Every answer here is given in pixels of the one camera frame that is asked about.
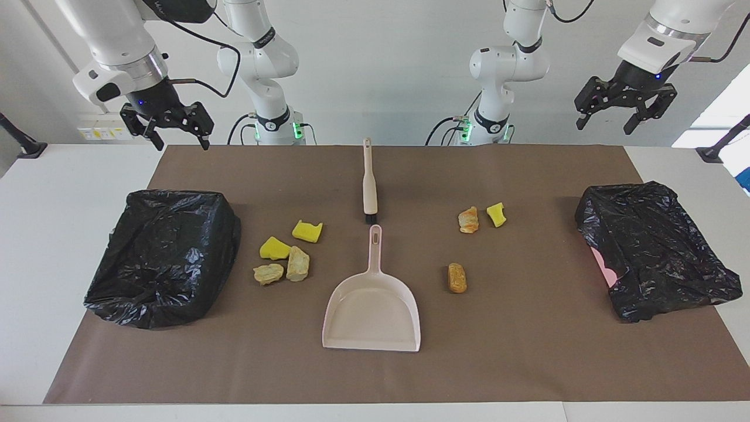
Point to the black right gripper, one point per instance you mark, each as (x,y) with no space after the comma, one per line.
(161,102)

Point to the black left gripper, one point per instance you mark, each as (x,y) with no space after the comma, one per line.
(638,85)

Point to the yellow sponge wedge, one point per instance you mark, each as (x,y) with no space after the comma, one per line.
(274,249)

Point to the small yellow sponge piece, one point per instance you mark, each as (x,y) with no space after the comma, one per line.
(496,215)

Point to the notched yellow sponge piece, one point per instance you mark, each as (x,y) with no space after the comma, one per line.
(306,232)

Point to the tall beige foam chunk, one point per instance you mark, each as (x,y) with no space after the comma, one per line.
(297,265)

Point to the orange toy croissant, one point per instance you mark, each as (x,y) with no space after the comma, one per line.
(468,220)

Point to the beige hand brush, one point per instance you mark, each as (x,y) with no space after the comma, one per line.
(370,187)

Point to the brown toy bread loaf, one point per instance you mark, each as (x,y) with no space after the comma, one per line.
(457,278)

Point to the beige plastic dustpan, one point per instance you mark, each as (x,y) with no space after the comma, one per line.
(372,316)

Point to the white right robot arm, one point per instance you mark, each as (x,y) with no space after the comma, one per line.
(117,41)

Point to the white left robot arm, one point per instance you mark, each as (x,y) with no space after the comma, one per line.
(674,29)

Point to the black bag lined bin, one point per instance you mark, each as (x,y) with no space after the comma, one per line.
(164,258)

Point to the black trash bag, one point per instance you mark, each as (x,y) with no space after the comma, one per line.
(656,246)

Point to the pink plastic bin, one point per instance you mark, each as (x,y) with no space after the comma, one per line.
(603,264)

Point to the blue object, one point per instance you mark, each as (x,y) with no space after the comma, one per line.
(745,180)

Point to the brown table mat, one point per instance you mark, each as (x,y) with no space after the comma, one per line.
(375,375)

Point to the white wall socket box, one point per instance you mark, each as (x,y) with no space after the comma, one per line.
(108,126)

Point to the black camera stand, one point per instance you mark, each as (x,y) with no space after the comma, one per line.
(26,146)
(712,153)

